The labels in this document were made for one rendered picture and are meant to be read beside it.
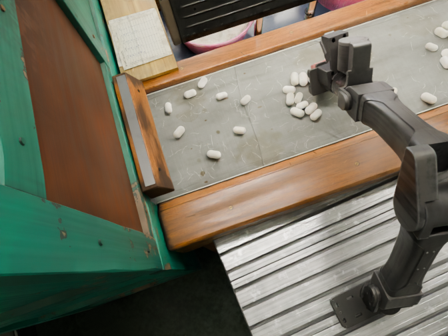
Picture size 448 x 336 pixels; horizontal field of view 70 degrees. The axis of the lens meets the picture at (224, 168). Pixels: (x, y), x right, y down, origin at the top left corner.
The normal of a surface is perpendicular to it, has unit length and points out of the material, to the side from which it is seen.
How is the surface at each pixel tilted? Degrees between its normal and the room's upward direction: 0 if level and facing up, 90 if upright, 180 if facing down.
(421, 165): 28
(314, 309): 0
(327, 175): 0
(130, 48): 0
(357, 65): 49
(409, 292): 60
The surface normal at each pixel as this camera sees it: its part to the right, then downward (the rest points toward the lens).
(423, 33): -0.06, -0.29
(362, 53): 0.07, 0.52
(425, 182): 0.01, 0.18
